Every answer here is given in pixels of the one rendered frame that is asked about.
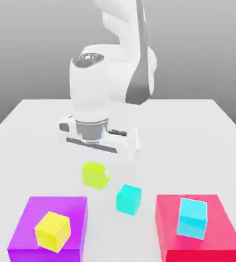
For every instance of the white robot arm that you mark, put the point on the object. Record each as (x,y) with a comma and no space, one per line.
(89,90)

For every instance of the large purple box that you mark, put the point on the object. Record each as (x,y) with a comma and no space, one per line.
(70,206)

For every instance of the small lime cube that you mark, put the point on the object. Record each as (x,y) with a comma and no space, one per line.
(94,176)

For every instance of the large red box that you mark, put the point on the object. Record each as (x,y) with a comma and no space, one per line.
(220,241)

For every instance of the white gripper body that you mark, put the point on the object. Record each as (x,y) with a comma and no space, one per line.
(126,144)

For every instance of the small light blue cube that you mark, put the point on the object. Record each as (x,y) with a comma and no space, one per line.
(192,218)

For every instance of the small turquoise cube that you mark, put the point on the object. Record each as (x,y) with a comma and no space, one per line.
(128,199)

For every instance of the small yellow cube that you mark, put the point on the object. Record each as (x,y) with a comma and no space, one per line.
(53,232)

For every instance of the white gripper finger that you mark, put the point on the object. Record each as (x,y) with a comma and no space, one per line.
(107,173)

